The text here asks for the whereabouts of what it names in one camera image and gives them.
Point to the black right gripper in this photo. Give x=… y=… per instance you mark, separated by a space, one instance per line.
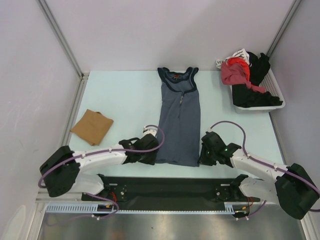
x=202 y=160

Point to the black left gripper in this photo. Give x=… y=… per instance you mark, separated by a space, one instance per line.
x=150 y=159

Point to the blue printed garment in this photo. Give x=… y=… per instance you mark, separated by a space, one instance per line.
x=180 y=118

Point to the tan ribbed tank top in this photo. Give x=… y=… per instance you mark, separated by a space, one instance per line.
x=92 y=127

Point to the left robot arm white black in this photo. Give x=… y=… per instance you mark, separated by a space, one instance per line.
x=67 y=171

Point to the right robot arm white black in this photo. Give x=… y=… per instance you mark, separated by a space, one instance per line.
x=290 y=187

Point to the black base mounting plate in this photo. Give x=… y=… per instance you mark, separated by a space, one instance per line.
x=173 y=194

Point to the pink garment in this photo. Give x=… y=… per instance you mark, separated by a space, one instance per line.
x=228 y=74

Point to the grey plastic laundry basket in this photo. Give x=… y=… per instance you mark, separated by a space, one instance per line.
x=270 y=84

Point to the red garment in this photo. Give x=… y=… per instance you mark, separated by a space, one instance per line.
x=241 y=64

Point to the white black printed garment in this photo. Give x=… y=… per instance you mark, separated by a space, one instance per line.
x=242 y=53

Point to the left aluminium frame post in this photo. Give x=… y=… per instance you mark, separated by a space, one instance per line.
x=54 y=25

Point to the aluminium frame post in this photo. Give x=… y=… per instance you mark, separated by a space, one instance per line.
x=54 y=25
x=296 y=4

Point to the front aluminium frame rail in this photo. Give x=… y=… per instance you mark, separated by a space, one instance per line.
x=69 y=197

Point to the right aluminium frame post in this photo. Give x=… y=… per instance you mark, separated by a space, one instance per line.
x=296 y=4

